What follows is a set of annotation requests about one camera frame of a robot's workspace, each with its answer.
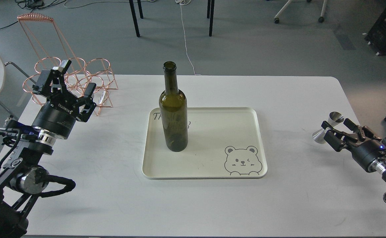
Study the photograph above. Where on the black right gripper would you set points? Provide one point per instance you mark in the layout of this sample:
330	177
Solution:
365	153

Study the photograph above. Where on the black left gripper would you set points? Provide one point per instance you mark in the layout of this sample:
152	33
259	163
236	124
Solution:
62	109

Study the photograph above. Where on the steel double jigger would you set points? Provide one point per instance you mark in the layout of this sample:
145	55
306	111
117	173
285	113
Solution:
334	119

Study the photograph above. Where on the dark green wine bottle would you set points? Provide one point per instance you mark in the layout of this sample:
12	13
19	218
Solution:
173	109

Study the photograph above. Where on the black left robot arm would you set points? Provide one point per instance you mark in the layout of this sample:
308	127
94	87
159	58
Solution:
22	179

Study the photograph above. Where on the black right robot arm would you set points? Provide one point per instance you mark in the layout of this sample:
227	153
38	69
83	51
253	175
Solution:
380	164

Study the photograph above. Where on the white office chair base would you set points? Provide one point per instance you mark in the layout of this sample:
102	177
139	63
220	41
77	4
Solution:
300	11

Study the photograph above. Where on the cream bear serving tray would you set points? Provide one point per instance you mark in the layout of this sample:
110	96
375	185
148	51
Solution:
223	143

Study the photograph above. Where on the copper wire bottle rack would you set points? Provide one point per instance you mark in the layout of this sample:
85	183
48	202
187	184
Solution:
80	73

